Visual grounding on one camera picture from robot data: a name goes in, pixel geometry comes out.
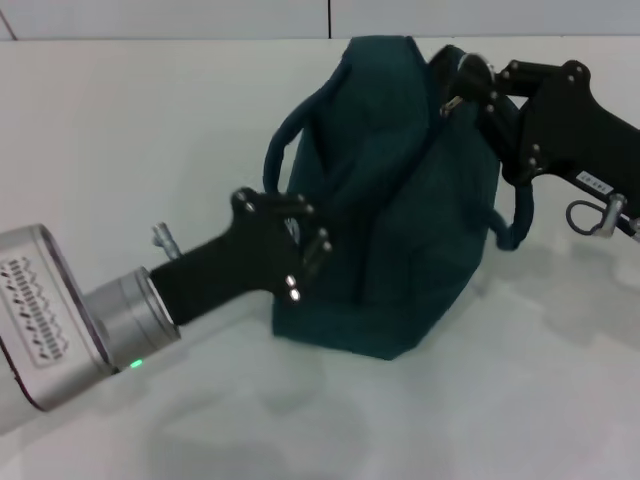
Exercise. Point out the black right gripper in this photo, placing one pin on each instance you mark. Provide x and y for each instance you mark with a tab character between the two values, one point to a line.
575	130

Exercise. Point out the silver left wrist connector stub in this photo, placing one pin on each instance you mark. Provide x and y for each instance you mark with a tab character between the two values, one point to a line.
165	240

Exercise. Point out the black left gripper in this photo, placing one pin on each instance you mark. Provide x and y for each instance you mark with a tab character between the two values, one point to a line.
235	270

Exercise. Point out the dark teal lunch bag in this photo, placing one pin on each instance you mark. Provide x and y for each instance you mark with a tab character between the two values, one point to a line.
380	225

